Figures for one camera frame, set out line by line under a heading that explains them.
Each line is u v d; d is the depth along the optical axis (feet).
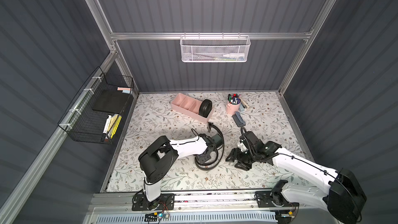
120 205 2.42
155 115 3.54
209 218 2.53
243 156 2.28
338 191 1.30
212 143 2.14
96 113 2.43
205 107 3.14
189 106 3.68
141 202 2.36
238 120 3.26
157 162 1.64
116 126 2.28
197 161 2.77
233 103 3.25
